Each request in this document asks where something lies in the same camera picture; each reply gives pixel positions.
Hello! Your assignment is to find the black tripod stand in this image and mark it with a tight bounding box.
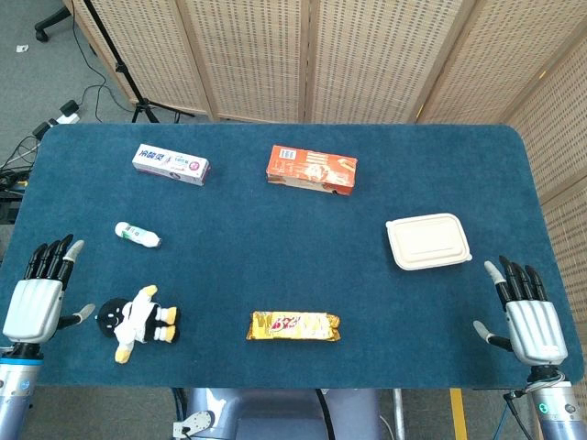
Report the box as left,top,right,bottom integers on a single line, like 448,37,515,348
82,0,196,124

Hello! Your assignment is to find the black cable bundle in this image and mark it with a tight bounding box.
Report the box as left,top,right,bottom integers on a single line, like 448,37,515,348
0,132,43,224

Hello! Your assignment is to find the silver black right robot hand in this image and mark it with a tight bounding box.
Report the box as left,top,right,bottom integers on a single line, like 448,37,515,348
472,255,570,367

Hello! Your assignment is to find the small white green bottle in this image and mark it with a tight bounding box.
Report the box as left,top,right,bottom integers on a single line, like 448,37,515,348
114,221,162,249

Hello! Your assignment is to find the blue felt table cover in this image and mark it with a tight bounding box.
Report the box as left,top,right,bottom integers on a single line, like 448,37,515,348
0,122,573,391

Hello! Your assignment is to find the gold foil biscuit pack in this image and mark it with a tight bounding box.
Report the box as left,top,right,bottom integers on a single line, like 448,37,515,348
246,311,343,343

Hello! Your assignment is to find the cream lidded food container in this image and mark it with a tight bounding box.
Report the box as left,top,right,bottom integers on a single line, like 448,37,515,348
385,212,473,272

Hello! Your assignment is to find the blue grey robot torso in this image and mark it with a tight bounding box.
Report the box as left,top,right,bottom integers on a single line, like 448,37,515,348
172,388,384,440

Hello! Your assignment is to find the orange snack carton box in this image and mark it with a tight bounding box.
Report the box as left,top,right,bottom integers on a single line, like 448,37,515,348
265,145,359,197

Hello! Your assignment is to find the metal table leg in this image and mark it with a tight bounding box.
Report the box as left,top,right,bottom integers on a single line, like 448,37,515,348
392,389,407,440

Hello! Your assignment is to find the white purple toothpaste box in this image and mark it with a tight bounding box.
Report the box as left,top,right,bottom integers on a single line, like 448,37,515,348
131,143,212,187

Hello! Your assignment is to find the black white plush doll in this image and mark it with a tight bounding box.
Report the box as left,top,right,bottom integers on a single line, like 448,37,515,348
94,284,180,365

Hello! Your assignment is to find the black office chair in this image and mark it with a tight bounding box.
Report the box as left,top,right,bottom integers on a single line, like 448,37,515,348
35,6,72,43

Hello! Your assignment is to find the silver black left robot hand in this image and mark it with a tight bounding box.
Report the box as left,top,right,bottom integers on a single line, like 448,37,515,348
2,234,96,344

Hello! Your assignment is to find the white power strip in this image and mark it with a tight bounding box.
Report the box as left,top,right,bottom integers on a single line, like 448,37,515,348
43,112,79,127

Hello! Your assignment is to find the thin black floor cable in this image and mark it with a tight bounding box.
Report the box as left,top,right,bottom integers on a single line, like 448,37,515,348
71,13,121,111

